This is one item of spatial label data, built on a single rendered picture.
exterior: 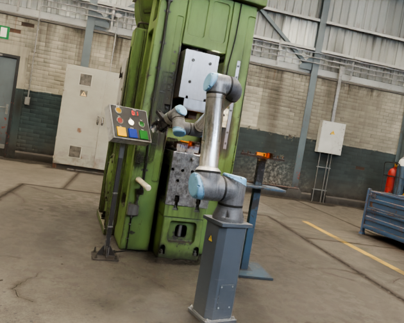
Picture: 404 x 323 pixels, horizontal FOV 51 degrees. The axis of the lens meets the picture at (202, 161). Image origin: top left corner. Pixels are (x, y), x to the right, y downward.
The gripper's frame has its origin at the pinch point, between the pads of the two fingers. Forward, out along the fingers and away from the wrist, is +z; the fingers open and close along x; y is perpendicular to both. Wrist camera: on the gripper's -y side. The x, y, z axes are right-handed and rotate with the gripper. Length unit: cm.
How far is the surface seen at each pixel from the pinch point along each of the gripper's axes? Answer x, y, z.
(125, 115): -14.3, -14.2, 11.0
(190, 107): 41.5, -23.3, -5.3
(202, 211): 60, 59, 25
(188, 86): 37, -39, -12
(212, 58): 52, -59, -31
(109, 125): -27.1, -4.6, 14.5
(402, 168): 764, -59, 92
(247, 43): 91, -78, -44
